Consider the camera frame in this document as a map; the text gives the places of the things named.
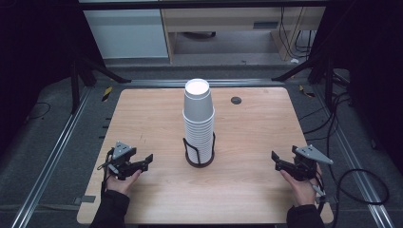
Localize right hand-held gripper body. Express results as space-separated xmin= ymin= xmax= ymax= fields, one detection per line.
xmin=291 ymin=144 xmax=335 ymax=182

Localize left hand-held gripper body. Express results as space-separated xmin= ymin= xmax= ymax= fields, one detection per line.
xmin=106 ymin=141 xmax=142 ymax=181

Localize black wire cup holder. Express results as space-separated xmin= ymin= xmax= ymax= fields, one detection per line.
xmin=182 ymin=132 xmax=217 ymax=168

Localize single white paper cup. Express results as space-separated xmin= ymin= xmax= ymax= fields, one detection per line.
xmin=182 ymin=78 xmax=216 ymax=124

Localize person's right hand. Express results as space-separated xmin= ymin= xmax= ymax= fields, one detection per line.
xmin=279 ymin=164 xmax=323 ymax=207

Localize person's left hand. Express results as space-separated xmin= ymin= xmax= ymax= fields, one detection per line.
xmin=106 ymin=168 xmax=143 ymax=196

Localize yellow and black tape strip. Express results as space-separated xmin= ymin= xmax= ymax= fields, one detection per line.
xmin=101 ymin=86 xmax=114 ymax=103
xmin=298 ymin=85 xmax=317 ymax=98

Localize black metal stand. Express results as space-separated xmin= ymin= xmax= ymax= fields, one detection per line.
xmin=271 ymin=51 xmax=337 ymax=112
xmin=68 ymin=51 xmax=133 ymax=116

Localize dark curtain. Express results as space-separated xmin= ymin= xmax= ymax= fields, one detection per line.
xmin=0 ymin=0 xmax=106 ymax=156
xmin=308 ymin=0 xmax=403 ymax=174

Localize white cabinet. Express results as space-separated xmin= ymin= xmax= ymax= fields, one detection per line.
xmin=83 ymin=9 xmax=169 ymax=60

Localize light wooden desk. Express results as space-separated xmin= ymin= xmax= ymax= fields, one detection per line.
xmin=160 ymin=7 xmax=327 ymax=63

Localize left hand-held gripper cable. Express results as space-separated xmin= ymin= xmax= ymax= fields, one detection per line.
xmin=97 ymin=147 xmax=116 ymax=199

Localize hand-held gripper cable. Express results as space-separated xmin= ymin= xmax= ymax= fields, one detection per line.
xmin=312 ymin=175 xmax=328 ymax=219
xmin=97 ymin=147 xmax=116 ymax=199

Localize right hand-held gripper cable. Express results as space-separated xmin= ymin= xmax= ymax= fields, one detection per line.
xmin=312 ymin=175 xmax=328 ymax=219

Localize metal floor rail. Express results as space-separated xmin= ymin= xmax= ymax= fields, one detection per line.
xmin=312 ymin=85 xmax=395 ymax=228
xmin=122 ymin=78 xmax=286 ymax=89
xmin=10 ymin=86 xmax=93 ymax=228

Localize black floor cables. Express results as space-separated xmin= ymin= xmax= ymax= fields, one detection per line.
xmin=298 ymin=89 xmax=353 ymax=179

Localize black looped floor cable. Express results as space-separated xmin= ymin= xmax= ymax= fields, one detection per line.
xmin=329 ymin=168 xmax=391 ymax=228

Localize thin black floor cable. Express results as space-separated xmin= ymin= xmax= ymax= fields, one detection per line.
xmin=26 ymin=101 xmax=52 ymax=122

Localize bundle of black desk cables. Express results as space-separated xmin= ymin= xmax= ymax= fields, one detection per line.
xmin=278 ymin=7 xmax=316 ymax=60

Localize black frame beam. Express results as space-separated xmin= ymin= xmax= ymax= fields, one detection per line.
xmin=78 ymin=1 xmax=331 ymax=10

